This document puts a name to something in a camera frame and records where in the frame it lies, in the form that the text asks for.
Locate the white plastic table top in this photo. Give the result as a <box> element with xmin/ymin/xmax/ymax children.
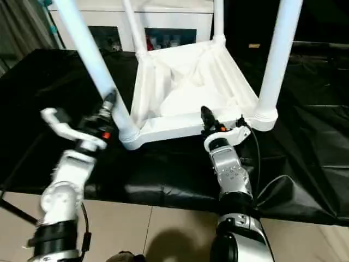
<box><xmin>119</xmin><ymin>38</ymin><xmax>279</xmax><ymax>151</ymax></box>

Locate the white plastic table leg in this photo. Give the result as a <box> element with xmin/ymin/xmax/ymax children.
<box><xmin>213</xmin><ymin>0</ymin><xmax>227</xmax><ymax>41</ymax></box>
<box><xmin>121</xmin><ymin>0</ymin><xmax>150</xmax><ymax>59</ymax></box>
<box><xmin>53</xmin><ymin>0</ymin><xmax>140</xmax><ymax>142</ymax></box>
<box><xmin>252</xmin><ymin>0</ymin><xmax>304</xmax><ymax>132</ymax></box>

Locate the black work mat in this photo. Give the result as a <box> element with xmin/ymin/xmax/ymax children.
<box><xmin>0</xmin><ymin>40</ymin><xmax>349</xmax><ymax>227</ymax></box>

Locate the white glass-door cabinet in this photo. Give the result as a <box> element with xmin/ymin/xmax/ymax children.
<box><xmin>50</xmin><ymin>0</ymin><xmax>216</xmax><ymax>52</ymax></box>

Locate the black tripod leg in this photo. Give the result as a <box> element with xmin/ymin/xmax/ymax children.
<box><xmin>0</xmin><ymin>196</ymin><xmax>38</xmax><ymax>227</ymax></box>

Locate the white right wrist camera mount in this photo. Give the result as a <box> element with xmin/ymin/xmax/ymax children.
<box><xmin>203</xmin><ymin>124</ymin><xmax>252</xmax><ymax>151</ymax></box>

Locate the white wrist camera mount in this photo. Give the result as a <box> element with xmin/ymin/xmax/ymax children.
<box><xmin>203</xmin><ymin>124</ymin><xmax>252</xmax><ymax>151</ymax></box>
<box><xmin>40</xmin><ymin>108</ymin><xmax>107</xmax><ymax>150</ymax></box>

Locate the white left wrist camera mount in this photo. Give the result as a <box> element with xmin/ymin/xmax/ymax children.
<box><xmin>40</xmin><ymin>108</ymin><xmax>107</xmax><ymax>150</ymax></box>

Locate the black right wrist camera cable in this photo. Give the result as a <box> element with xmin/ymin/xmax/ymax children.
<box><xmin>236</xmin><ymin>116</ymin><xmax>263</xmax><ymax>211</ymax></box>

